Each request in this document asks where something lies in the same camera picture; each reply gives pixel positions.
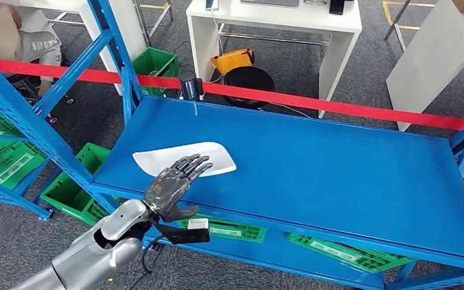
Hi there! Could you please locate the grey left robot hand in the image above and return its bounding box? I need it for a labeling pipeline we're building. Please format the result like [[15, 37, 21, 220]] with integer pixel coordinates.
[[143, 153, 214, 224]]

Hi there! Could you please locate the white curved plastic part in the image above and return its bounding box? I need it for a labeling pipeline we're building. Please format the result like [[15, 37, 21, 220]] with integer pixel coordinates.
[[132, 141, 237, 178]]

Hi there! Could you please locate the black round stool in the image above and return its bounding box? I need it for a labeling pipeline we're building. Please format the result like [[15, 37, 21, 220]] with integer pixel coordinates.
[[224, 66, 276, 109]]

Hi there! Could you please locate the yellow bag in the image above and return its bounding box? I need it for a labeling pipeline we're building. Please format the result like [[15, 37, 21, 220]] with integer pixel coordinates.
[[210, 48, 256, 77]]

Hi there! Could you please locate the blue steel shelving rack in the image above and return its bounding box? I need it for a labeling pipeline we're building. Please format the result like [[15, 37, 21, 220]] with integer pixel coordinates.
[[0, 0, 464, 290], [0, 132, 54, 222]]

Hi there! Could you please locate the white panel table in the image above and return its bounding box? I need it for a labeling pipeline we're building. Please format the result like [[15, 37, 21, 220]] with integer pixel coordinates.
[[18, 0, 148, 96], [385, 0, 464, 133], [185, 0, 363, 119]]

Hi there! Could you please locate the chrome swivel chair base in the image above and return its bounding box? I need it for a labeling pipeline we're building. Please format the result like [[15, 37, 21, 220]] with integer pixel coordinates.
[[10, 76, 75, 124]]

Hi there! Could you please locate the red barrier belt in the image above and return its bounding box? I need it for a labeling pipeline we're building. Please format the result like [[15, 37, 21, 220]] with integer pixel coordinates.
[[0, 57, 464, 132]]

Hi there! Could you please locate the grey laptop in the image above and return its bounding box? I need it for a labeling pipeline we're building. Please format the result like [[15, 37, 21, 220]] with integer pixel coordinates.
[[240, 0, 300, 8]]

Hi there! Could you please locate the person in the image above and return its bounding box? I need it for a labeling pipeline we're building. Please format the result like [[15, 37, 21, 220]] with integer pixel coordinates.
[[0, 0, 63, 97]]

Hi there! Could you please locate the black smartphone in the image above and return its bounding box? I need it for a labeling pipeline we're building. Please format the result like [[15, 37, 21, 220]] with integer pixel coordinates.
[[329, 0, 346, 16]]

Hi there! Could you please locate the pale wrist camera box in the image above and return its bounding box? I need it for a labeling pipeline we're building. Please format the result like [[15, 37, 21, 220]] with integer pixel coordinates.
[[185, 217, 211, 244]]

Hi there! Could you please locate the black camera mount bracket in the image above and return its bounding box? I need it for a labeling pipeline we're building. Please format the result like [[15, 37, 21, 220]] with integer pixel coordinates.
[[150, 214, 189, 246]]

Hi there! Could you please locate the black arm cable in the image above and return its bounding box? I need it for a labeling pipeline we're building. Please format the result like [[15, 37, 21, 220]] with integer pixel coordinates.
[[127, 234, 166, 290]]

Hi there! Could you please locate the chrome barrier post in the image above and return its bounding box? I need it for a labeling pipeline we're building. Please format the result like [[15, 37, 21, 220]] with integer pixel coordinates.
[[179, 71, 205, 102]]

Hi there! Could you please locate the chrome tube frame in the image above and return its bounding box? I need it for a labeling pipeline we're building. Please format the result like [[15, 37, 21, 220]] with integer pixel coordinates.
[[383, 0, 412, 54], [134, 0, 174, 39]]

